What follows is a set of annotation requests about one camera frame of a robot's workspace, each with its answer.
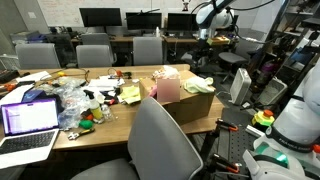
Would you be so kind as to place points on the black computer monitor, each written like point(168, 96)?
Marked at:
point(100, 17)
point(144, 21)
point(182, 21)

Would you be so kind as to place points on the wooden wall desk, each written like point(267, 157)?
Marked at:
point(123, 39)

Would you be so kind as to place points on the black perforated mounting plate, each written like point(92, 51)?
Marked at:
point(240, 143)

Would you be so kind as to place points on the white paper sheet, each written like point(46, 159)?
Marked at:
point(33, 76)
point(15, 95)

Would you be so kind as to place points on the yellow microfiber cloth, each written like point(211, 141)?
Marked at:
point(130, 94)

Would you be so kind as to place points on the yellow emergency stop button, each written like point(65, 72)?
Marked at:
point(263, 118)

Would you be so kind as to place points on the large cardboard box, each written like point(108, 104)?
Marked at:
point(193, 105)

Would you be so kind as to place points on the white paper sheets pile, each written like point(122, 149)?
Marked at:
point(105, 83)

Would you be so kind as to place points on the small clear plastic bottle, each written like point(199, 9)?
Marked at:
point(107, 112)

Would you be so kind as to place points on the yellow wrist camera mount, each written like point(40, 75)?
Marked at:
point(218, 40)

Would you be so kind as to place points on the clear plastic bags pile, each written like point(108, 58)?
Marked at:
point(68, 100)

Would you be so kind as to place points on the green ball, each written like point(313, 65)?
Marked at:
point(86, 124)

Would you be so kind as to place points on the purple bottle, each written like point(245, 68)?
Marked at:
point(266, 71)

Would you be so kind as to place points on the white desk bottle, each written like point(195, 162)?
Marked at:
point(157, 32)

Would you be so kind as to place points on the pink shirt orange print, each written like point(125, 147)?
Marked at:
point(153, 91)

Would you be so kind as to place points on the grey conference chair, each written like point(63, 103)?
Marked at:
point(37, 56)
point(96, 39)
point(147, 51)
point(94, 56)

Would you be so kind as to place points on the open silver laptop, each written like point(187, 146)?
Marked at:
point(30, 133)

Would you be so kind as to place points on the grey mesh-back office chair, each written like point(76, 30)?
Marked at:
point(156, 143)

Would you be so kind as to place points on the peach shirt orange print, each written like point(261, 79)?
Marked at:
point(166, 71)

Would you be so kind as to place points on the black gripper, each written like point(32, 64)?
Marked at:
point(201, 50)

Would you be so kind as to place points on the white paper cup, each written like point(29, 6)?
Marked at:
point(100, 98)

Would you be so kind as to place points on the dark blue box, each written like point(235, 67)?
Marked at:
point(33, 96)

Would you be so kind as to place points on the yellow spray bottle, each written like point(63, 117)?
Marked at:
point(96, 108)

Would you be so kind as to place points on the small hourglass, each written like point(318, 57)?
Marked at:
point(185, 5)

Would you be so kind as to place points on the white tower heater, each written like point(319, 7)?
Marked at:
point(240, 86)

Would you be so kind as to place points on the orange and black cap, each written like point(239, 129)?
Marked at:
point(88, 117)

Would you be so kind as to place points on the white wall plate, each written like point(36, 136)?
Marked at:
point(32, 15)

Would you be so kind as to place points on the dark green clip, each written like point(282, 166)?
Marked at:
point(127, 74)

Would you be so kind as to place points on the metal storage shelf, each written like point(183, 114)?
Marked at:
point(293, 33)

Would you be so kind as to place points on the black flat case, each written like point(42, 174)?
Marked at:
point(8, 76)

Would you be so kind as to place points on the orange hand tool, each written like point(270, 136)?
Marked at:
point(10, 87)

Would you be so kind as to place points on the small yellow ball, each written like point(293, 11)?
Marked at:
point(61, 73)

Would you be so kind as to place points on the light green towel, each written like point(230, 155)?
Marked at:
point(198, 85)

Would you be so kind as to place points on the wall whiteboard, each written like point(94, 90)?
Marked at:
point(60, 11)

